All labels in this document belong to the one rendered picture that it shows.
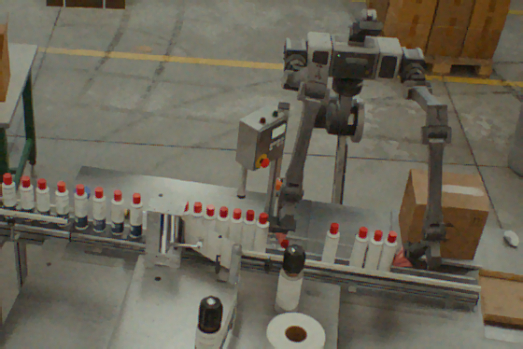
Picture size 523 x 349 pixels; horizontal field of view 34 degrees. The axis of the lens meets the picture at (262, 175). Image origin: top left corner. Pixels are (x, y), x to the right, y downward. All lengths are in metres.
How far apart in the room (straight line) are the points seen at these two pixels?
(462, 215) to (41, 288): 1.68
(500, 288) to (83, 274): 1.67
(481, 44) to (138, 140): 2.77
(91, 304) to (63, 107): 2.79
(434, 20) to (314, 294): 3.65
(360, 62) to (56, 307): 1.56
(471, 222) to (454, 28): 3.28
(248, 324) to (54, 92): 3.26
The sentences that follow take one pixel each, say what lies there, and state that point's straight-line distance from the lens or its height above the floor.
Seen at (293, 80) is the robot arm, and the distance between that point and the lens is 3.41.
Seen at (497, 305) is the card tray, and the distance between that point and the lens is 3.57.
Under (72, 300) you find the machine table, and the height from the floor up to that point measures 0.83.
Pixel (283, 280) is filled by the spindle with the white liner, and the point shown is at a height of 1.05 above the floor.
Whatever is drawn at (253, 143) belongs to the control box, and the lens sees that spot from 3.14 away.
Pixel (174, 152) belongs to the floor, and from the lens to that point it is 5.48.
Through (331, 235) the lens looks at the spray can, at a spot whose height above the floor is 1.05.
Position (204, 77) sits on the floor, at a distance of 6.29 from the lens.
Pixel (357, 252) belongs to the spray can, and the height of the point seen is 0.98.
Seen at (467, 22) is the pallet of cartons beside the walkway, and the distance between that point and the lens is 6.69.
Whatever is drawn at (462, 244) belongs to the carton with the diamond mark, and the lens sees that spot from 3.65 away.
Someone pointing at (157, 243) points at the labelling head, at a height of 0.99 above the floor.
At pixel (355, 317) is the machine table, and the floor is 0.83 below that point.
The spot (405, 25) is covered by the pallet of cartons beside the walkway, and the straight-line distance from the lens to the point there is 6.58.
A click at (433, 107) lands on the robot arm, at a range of 3.24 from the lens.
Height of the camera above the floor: 3.19
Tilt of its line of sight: 37 degrees down
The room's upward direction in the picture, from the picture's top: 7 degrees clockwise
